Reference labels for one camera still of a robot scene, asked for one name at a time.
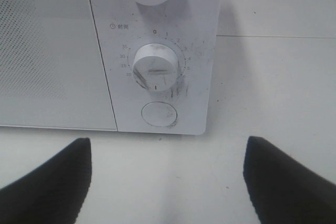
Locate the round door release button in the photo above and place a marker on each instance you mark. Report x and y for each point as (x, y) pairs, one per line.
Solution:
(159, 114)

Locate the white microwave oven body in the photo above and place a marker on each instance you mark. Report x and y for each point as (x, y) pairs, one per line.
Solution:
(189, 28)

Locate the white microwave door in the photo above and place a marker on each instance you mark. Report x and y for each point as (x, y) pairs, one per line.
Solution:
(52, 73)

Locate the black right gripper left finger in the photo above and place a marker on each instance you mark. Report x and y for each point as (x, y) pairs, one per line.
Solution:
(54, 192)

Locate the lower white timer knob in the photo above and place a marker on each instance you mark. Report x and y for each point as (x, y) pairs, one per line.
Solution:
(155, 67)

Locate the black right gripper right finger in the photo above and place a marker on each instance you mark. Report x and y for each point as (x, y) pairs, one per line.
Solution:
(282, 190)

